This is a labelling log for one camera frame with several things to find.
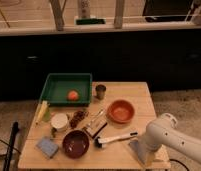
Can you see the blue sponge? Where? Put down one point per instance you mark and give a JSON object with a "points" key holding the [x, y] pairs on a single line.
{"points": [[47, 147]]}

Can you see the yellow corn cob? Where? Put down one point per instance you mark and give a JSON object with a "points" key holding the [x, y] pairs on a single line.
{"points": [[42, 111]]}

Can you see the green block on ledge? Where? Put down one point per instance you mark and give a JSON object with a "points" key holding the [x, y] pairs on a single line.
{"points": [[90, 21]]}

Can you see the orange bowl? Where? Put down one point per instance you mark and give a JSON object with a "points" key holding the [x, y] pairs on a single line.
{"points": [[121, 111]]}

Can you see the small metal cup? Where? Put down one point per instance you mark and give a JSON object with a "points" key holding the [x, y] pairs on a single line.
{"points": [[100, 91]]}

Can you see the red tomato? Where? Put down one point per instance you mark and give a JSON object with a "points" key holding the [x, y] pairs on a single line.
{"points": [[73, 95]]}

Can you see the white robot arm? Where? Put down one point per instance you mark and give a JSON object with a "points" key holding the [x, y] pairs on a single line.
{"points": [[162, 131]]}

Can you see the metal utensil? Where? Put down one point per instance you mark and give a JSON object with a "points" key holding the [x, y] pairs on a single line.
{"points": [[100, 113]]}

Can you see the white round container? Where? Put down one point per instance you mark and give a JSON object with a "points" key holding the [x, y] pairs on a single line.
{"points": [[59, 121]]}

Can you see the green plastic tray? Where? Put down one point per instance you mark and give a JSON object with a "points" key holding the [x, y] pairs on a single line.
{"points": [[58, 85]]}

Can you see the brown dried food pile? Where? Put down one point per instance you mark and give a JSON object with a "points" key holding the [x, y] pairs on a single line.
{"points": [[78, 117]]}

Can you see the grey towel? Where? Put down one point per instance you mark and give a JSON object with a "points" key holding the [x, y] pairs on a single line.
{"points": [[135, 145]]}

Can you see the wooden table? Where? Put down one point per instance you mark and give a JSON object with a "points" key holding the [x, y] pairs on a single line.
{"points": [[118, 155]]}

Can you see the black and wood block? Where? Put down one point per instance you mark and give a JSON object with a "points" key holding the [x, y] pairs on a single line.
{"points": [[93, 129]]}

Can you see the black pole stand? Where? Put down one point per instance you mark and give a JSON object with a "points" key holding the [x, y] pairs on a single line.
{"points": [[14, 131]]}

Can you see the purple bowl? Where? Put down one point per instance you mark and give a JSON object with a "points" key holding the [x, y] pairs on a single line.
{"points": [[75, 144]]}

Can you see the white handled black brush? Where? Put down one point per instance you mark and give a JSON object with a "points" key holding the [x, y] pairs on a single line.
{"points": [[100, 142]]}

